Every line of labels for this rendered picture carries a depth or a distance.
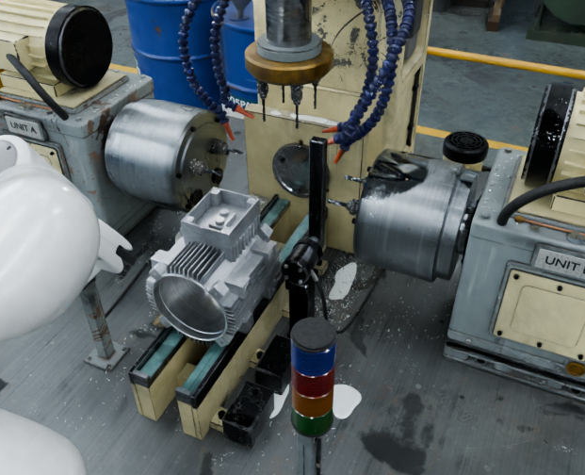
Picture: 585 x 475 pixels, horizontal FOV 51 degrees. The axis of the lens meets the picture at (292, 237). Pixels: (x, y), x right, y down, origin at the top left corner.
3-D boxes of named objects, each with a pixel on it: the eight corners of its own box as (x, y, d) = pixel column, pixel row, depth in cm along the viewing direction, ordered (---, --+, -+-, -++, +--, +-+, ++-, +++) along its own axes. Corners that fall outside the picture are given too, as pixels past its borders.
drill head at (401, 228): (352, 210, 151) (358, 120, 135) (524, 254, 137) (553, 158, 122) (313, 272, 133) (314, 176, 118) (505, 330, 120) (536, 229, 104)
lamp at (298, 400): (301, 378, 91) (301, 358, 88) (339, 391, 89) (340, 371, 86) (284, 409, 87) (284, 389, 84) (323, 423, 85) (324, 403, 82)
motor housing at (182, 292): (204, 267, 134) (195, 196, 122) (283, 291, 128) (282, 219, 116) (153, 329, 120) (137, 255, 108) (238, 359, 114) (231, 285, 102)
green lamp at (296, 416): (301, 396, 94) (301, 378, 91) (338, 410, 92) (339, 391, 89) (284, 427, 90) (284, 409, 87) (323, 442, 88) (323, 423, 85)
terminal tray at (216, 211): (215, 216, 123) (212, 186, 119) (262, 228, 120) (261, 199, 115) (183, 251, 115) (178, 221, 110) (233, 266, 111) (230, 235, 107)
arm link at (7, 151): (45, 258, 79) (97, 207, 81) (-23, 214, 67) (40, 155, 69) (11, 222, 83) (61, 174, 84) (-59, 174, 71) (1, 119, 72)
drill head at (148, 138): (130, 155, 173) (113, 71, 157) (245, 184, 161) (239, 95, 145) (72, 202, 155) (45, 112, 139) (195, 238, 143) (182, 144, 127)
